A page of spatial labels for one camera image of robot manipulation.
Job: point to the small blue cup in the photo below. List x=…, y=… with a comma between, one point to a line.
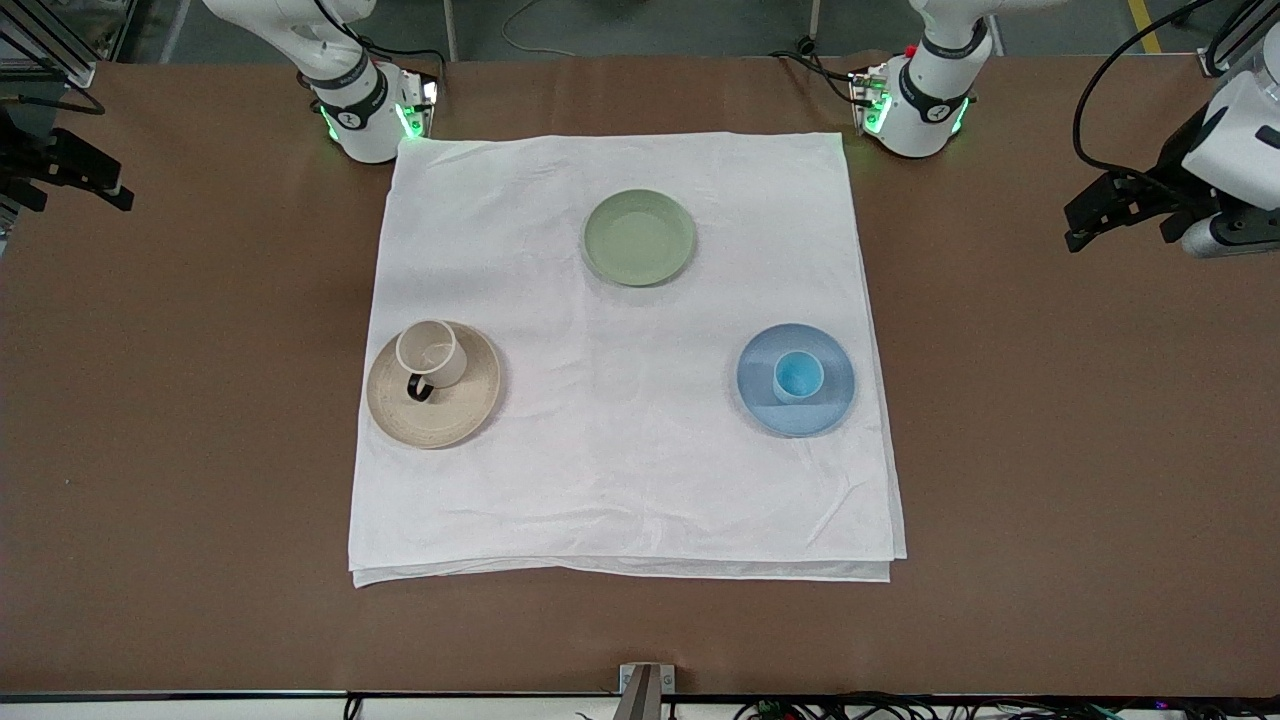
x=798, y=378

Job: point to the pale green plate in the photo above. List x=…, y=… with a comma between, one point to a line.
x=638, y=237

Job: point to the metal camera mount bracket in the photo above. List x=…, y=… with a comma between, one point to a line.
x=645, y=692

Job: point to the white cloth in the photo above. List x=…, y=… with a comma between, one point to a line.
x=620, y=450

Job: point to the beige gray plate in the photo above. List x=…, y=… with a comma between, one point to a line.
x=440, y=415

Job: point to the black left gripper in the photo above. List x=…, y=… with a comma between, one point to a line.
x=1172, y=167

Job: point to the aluminium frame profile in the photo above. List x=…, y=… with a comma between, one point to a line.
x=40, y=35

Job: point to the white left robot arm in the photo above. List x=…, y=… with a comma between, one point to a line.
x=925, y=110

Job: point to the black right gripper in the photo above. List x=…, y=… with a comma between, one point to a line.
x=40, y=162

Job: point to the light blue plate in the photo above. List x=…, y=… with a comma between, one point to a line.
x=765, y=385

